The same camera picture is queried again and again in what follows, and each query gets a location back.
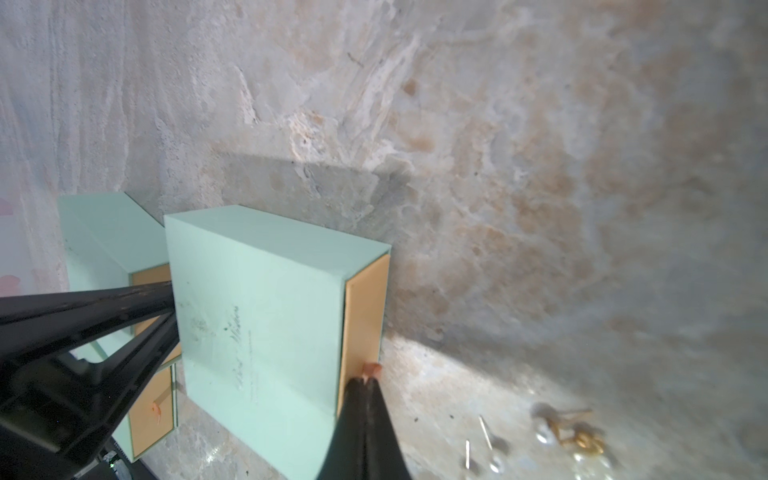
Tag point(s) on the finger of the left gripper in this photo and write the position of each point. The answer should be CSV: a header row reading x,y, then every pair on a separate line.
x,y
37,327
71,407

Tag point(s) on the gold earring pair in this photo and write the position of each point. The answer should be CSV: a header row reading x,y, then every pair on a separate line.
x,y
570,431

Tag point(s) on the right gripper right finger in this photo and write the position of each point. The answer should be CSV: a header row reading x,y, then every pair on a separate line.
x,y
383,458

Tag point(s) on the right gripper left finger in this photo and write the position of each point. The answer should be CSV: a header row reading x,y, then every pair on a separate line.
x,y
346,457

